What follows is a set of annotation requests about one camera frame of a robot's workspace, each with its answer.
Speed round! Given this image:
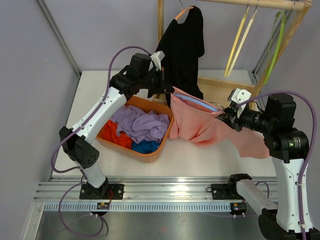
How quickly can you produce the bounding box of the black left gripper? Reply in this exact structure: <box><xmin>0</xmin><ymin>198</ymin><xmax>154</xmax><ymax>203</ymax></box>
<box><xmin>138</xmin><ymin>66</ymin><xmax>174</xmax><ymax>94</ymax></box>

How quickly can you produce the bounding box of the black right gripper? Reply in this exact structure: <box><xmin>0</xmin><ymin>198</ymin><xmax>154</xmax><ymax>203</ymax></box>
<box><xmin>216</xmin><ymin>104</ymin><xmax>276</xmax><ymax>135</ymax></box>

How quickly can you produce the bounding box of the light blue clothes hanger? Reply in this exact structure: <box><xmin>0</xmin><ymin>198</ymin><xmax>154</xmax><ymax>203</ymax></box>
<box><xmin>173</xmin><ymin>93</ymin><xmax>222</xmax><ymax>113</ymax></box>

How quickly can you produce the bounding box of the pink t shirt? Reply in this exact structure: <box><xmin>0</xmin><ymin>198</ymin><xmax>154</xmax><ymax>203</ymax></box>
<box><xmin>169</xmin><ymin>87</ymin><xmax>270</xmax><ymax>159</ymax></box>

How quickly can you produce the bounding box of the purple t shirt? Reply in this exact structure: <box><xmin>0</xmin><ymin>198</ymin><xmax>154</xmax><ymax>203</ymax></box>
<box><xmin>110</xmin><ymin>105</ymin><xmax>171</xmax><ymax>144</ymax></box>

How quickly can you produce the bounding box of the cream clothes hanger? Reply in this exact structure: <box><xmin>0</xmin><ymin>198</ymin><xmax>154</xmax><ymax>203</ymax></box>
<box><xmin>234</xmin><ymin>0</ymin><xmax>260</xmax><ymax>66</ymax></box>

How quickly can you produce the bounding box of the yellow clothes hanger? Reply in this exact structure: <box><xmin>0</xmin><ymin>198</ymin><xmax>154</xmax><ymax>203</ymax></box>
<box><xmin>223</xmin><ymin>1</ymin><xmax>250</xmax><ymax>77</ymax></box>

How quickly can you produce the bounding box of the blue t shirt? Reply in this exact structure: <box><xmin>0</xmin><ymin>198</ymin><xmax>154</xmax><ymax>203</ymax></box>
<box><xmin>131</xmin><ymin>140</ymin><xmax>161</xmax><ymax>154</ymax></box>

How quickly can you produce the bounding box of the green clothes hanger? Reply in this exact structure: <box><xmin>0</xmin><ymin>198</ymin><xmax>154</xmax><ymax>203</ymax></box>
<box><xmin>263</xmin><ymin>11</ymin><xmax>286</xmax><ymax>85</ymax></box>

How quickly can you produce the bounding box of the orange t shirt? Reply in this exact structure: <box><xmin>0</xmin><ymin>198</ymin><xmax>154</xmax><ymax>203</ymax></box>
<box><xmin>97</xmin><ymin>120</ymin><xmax>133</xmax><ymax>149</ymax></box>

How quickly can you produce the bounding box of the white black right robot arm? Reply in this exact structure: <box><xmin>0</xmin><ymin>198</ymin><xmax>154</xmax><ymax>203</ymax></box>
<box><xmin>218</xmin><ymin>88</ymin><xmax>320</xmax><ymax>240</ymax></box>

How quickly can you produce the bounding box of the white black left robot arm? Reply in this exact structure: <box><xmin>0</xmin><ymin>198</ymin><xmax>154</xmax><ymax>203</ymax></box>
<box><xmin>59</xmin><ymin>51</ymin><xmax>173</xmax><ymax>200</ymax></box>

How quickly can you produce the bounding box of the black t shirt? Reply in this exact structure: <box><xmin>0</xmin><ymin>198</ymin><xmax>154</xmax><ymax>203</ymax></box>
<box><xmin>156</xmin><ymin>6</ymin><xmax>205</xmax><ymax>100</ymax></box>

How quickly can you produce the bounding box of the orange clothes hanger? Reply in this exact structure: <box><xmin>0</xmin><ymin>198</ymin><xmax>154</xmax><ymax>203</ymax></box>
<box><xmin>174</xmin><ymin>0</ymin><xmax>194</xmax><ymax>21</ymax></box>

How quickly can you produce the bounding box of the wooden clothes rack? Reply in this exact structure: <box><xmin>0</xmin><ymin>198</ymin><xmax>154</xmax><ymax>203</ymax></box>
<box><xmin>152</xmin><ymin>0</ymin><xmax>313</xmax><ymax>111</ymax></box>

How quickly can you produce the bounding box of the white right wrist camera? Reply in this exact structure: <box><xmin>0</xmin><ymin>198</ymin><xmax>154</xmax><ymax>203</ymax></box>
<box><xmin>227</xmin><ymin>88</ymin><xmax>252</xmax><ymax>119</ymax></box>

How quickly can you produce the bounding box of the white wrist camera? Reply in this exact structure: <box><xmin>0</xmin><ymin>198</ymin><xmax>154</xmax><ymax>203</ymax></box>
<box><xmin>149</xmin><ymin>50</ymin><xmax>165</xmax><ymax>71</ymax></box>
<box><xmin>227</xmin><ymin>88</ymin><xmax>252</xmax><ymax>119</ymax></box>

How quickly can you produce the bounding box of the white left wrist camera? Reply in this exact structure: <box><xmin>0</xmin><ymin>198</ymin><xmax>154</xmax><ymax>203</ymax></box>
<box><xmin>149</xmin><ymin>50</ymin><xmax>165</xmax><ymax>71</ymax></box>

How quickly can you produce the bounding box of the right aluminium frame post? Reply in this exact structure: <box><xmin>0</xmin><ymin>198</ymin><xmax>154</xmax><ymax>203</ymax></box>
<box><xmin>252</xmin><ymin>10</ymin><xmax>292</xmax><ymax>97</ymax></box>

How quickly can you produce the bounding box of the aluminium frame post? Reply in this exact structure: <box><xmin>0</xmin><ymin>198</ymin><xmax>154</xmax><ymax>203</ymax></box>
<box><xmin>36</xmin><ymin>0</ymin><xmax>82</xmax><ymax>77</ymax></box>
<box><xmin>252</xmin><ymin>10</ymin><xmax>292</xmax><ymax>97</ymax></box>

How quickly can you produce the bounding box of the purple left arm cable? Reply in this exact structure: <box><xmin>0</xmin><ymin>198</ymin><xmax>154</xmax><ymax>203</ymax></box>
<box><xmin>50</xmin><ymin>45</ymin><xmax>152</xmax><ymax>237</ymax></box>

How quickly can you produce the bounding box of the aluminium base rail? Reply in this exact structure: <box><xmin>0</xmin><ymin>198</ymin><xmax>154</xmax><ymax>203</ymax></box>
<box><xmin>33</xmin><ymin>176</ymin><xmax>242</xmax><ymax>212</ymax></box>

